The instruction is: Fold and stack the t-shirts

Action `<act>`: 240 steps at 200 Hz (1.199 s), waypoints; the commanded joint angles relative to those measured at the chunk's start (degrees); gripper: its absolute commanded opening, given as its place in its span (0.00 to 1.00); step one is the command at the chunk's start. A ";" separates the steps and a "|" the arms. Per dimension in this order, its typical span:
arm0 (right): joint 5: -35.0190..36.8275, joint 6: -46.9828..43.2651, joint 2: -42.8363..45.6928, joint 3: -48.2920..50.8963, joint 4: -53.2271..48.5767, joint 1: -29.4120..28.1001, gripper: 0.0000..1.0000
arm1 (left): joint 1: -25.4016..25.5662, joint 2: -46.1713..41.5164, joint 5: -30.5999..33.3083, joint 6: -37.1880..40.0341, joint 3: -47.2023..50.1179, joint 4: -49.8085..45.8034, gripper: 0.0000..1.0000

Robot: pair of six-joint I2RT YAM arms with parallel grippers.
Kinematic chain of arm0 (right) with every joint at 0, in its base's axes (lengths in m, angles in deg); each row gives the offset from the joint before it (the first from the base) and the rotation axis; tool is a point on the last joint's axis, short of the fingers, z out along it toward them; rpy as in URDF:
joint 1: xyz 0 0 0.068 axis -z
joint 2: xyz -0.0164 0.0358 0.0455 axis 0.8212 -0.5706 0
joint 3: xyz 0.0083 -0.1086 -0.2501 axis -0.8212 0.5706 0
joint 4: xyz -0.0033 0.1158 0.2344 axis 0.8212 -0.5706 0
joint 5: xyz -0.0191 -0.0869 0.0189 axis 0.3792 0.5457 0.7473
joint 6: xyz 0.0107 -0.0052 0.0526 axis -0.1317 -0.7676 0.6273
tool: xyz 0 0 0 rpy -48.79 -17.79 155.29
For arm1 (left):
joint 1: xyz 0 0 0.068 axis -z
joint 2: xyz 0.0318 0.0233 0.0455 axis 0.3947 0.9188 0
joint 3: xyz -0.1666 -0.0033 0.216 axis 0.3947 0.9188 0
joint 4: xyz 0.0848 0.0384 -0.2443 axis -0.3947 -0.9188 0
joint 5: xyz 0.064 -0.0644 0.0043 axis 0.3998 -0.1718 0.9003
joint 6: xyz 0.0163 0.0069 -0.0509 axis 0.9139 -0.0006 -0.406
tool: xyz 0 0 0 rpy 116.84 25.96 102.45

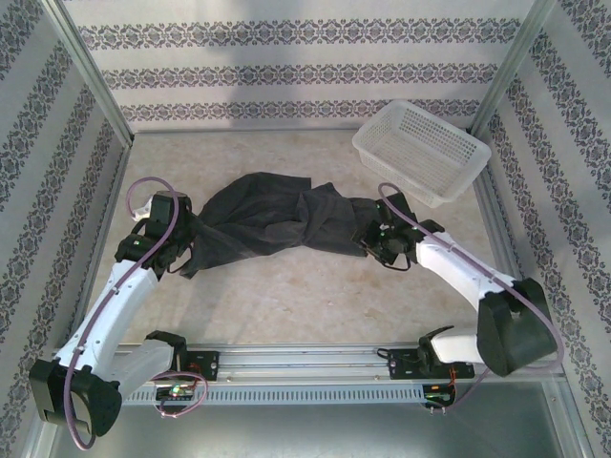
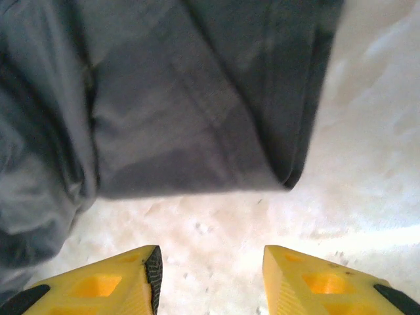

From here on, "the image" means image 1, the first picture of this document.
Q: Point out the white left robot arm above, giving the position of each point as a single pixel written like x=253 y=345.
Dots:
x=125 y=296

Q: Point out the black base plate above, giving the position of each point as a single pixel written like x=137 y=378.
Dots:
x=203 y=365
x=403 y=365

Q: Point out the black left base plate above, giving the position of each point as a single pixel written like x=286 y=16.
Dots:
x=203 y=365

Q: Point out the dark grey t-shirt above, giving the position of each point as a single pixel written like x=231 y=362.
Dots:
x=267 y=224

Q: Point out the white plastic mesh basket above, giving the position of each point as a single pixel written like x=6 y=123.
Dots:
x=420 y=143

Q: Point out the controller board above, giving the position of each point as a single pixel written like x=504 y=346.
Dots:
x=439 y=394
x=175 y=393

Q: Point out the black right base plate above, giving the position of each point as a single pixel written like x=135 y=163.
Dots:
x=403 y=365

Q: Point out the left controller board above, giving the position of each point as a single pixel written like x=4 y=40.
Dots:
x=175 y=393

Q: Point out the aluminium frame post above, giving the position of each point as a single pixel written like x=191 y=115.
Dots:
x=90 y=71
x=513 y=67

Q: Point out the aluminium mounting rail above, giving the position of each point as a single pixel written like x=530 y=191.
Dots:
x=305 y=360

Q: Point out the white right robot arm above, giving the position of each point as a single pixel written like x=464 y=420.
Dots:
x=458 y=272

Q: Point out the right controller board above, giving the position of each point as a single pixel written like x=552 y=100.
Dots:
x=439 y=394

